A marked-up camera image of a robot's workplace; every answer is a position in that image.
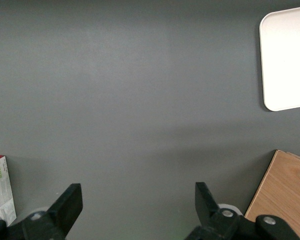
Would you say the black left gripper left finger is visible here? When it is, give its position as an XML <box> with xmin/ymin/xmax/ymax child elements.
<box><xmin>0</xmin><ymin>183</ymin><xmax>84</xmax><ymax>240</ymax></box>

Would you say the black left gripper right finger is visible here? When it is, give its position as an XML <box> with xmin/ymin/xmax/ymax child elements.
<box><xmin>183</xmin><ymin>181</ymin><xmax>300</xmax><ymax>240</ymax></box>

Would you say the red tartan cookie box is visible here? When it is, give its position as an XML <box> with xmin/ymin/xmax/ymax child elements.
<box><xmin>0</xmin><ymin>154</ymin><xmax>17</xmax><ymax>226</ymax></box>

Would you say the white rectangular tray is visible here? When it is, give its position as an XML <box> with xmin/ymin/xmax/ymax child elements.
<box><xmin>259</xmin><ymin>4</ymin><xmax>300</xmax><ymax>112</ymax></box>

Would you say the wooden drawer cabinet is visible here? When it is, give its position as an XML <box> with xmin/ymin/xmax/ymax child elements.
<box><xmin>244</xmin><ymin>149</ymin><xmax>300</xmax><ymax>240</ymax></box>

